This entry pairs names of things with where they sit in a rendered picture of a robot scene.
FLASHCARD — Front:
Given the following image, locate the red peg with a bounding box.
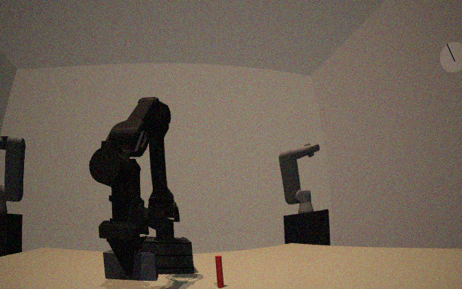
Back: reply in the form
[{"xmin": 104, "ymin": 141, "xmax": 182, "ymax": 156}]
[{"xmin": 215, "ymin": 256, "xmax": 224, "ymax": 288}]

